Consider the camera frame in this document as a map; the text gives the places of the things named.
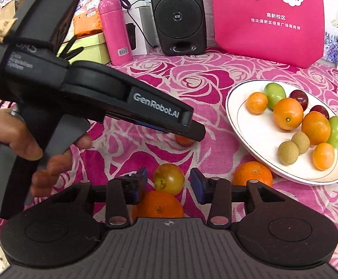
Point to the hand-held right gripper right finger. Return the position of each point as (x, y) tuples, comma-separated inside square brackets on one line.
[(196, 183)]

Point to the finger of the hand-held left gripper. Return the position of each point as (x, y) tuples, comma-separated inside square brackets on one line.
[(196, 132)]

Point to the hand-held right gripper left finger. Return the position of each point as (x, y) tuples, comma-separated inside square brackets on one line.
[(141, 180)]

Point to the yellow red plum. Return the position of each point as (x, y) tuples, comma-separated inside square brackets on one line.
[(168, 179)]

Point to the white plate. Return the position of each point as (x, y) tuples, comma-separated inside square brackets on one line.
[(256, 139)]

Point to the small orange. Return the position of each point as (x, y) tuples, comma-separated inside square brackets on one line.
[(257, 102), (323, 156)]

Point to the brown kiwi front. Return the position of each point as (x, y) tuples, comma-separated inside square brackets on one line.
[(287, 153)]

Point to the brown kiwi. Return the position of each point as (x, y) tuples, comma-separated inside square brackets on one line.
[(287, 153), (300, 143)]

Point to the brown kiwi back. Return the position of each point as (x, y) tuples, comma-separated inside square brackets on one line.
[(300, 143)]

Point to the person's left hand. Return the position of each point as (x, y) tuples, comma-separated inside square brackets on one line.
[(9, 130)]

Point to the green gift box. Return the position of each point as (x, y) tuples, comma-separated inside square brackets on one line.
[(96, 49)]

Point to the pink rose tablecloth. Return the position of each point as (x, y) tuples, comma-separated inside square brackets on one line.
[(186, 81)]

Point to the pink thermos bottle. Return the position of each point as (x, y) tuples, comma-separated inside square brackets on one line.
[(116, 32)]

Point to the orange paper cup pack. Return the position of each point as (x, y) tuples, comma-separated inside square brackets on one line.
[(87, 14)]

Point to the white carton box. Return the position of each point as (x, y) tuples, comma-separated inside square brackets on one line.
[(138, 29)]

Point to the black speaker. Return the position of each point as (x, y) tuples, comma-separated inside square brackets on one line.
[(177, 20)]

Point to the pink tote bag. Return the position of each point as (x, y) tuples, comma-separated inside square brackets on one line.
[(268, 35)]

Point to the floral wall poster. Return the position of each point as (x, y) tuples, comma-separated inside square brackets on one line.
[(334, 40)]

